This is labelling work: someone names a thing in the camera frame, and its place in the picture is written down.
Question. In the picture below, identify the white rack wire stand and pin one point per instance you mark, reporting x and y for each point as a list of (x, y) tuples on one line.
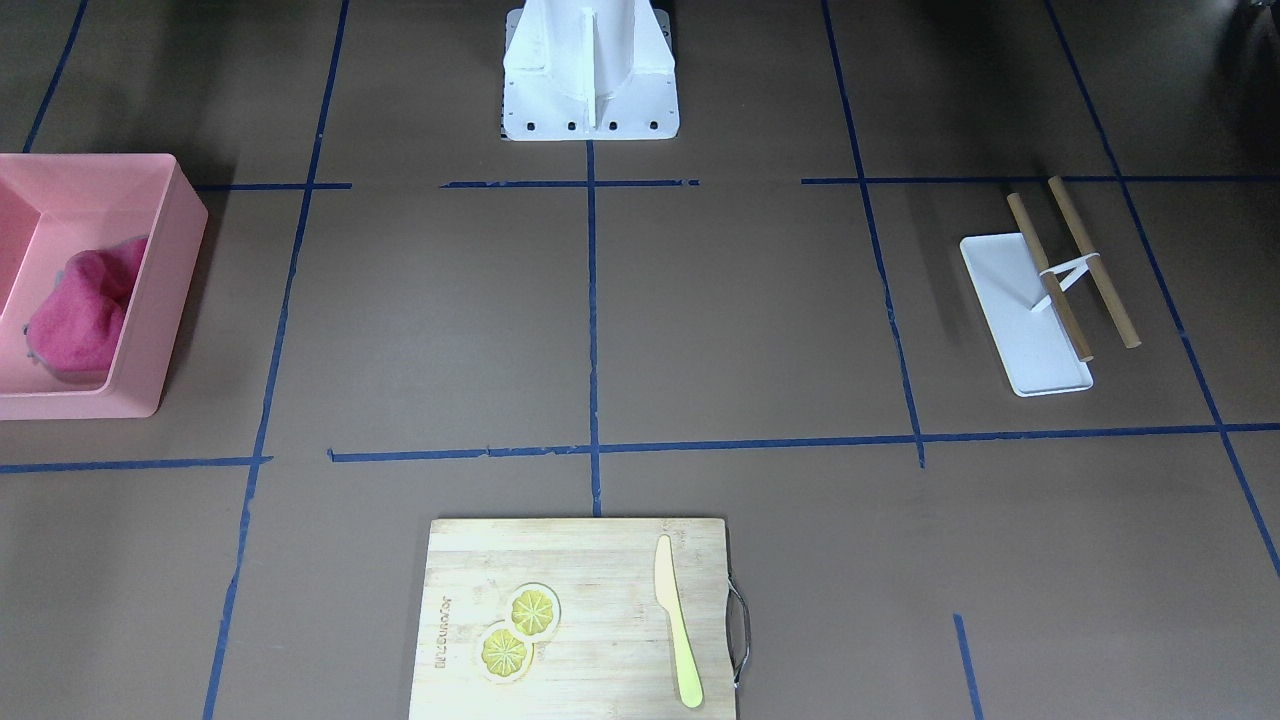
[(1063, 277)]

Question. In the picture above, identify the white pillar mount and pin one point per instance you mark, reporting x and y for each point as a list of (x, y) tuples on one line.
[(589, 71)]

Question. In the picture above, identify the yellow plastic knife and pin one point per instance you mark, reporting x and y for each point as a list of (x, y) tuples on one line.
[(688, 679)]

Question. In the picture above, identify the pink cloth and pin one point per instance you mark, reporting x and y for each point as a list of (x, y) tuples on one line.
[(77, 328)]

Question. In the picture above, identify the wooden rack rod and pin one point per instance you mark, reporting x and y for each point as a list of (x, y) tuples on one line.
[(1096, 268), (1067, 318)]

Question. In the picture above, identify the pink plastic bin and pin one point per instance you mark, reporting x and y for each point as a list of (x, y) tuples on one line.
[(56, 205)]

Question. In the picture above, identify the bamboo cutting board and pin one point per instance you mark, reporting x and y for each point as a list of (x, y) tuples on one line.
[(611, 657)]

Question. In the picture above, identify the lemon slice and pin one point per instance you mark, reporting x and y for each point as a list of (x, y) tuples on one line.
[(534, 612), (504, 656)]

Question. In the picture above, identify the white rack tray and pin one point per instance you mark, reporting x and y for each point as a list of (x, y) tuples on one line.
[(1038, 356)]

